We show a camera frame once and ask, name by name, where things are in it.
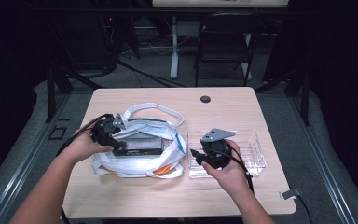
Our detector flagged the dark equipment with red light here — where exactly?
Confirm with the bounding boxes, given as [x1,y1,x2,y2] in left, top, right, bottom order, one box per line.
[62,12,119,72]

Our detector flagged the black folding chair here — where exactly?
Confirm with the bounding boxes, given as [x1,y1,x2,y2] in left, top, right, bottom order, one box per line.
[193,12,266,89]

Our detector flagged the black clip cable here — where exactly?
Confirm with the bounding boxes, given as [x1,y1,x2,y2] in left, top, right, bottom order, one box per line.
[296,194,314,224]

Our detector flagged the clear plastic tray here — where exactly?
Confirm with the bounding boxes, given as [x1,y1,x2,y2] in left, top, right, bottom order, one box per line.
[187,128,268,179]

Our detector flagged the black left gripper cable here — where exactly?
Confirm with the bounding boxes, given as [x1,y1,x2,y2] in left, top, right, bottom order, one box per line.
[55,113,114,157]

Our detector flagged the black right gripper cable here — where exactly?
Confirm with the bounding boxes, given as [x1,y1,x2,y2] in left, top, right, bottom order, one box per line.
[213,147,255,196]

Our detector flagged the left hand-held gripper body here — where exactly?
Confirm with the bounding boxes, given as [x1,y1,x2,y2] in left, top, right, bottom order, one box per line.
[89,113,128,147]

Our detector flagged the long black box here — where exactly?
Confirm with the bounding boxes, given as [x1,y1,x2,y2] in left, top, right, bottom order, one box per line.
[113,135,165,157]

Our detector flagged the aluminium floor rail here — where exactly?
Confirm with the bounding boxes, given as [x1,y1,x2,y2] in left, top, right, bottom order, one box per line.
[287,92,358,224]
[0,91,73,224]

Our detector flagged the white desk with legs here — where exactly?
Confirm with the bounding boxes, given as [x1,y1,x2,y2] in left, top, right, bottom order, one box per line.
[151,0,290,80]

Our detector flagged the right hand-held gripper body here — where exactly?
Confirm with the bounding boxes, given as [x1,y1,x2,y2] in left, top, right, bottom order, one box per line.
[198,128,237,171]

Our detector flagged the white tote bag coloured patches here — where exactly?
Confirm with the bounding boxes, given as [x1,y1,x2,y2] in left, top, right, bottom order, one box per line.
[90,102,188,180]

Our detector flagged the black floor cable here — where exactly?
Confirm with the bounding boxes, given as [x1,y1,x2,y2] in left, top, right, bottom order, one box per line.
[116,60,188,89]

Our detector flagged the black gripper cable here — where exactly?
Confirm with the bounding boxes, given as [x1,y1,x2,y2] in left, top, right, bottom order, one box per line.
[55,113,114,157]
[213,147,255,196]

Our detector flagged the black metal stand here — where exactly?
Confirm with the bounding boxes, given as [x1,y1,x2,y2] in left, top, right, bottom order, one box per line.
[44,60,104,124]
[255,65,312,127]

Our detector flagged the person's left hand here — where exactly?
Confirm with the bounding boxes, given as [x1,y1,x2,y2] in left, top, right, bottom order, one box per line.
[64,119,116,165]

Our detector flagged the grey metal table clip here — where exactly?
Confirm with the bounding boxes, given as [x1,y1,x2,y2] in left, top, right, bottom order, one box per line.
[280,188,302,201]

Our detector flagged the person's right hand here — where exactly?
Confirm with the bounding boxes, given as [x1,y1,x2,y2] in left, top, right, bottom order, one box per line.
[200,139,250,196]

